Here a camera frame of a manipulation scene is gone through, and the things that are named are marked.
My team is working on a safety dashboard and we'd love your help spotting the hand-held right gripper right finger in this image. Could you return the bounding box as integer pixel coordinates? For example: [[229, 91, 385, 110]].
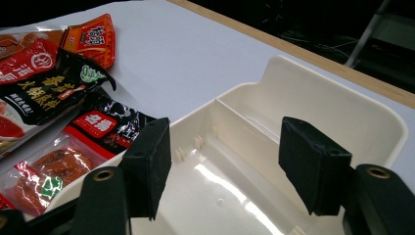
[[278, 116, 415, 235]]

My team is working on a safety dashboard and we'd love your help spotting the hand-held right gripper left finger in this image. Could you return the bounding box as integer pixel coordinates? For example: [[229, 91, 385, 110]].
[[69, 117, 172, 235]]

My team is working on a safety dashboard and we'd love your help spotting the black packet with gold print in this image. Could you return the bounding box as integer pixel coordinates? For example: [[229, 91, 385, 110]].
[[0, 47, 117, 155]]

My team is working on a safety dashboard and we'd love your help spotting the orange hotpot seasoning packet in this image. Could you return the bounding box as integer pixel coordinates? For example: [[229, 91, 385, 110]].
[[60, 13, 117, 71]]

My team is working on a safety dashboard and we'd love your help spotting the grey metal stand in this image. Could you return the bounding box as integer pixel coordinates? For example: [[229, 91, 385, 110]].
[[345, 0, 415, 69]]

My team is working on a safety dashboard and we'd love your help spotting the cream plastic storage box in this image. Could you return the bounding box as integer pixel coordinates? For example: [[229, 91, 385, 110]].
[[23, 54, 409, 235]]

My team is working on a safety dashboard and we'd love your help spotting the black red packet clear window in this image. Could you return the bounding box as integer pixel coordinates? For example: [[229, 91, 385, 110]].
[[0, 91, 159, 218]]

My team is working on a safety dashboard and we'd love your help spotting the red packet with round logo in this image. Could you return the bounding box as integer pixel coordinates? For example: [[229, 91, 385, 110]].
[[0, 38, 61, 87]]

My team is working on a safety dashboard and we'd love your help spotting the brown orange seasoning packet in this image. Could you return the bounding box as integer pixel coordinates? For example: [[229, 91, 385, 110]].
[[0, 29, 67, 62]]

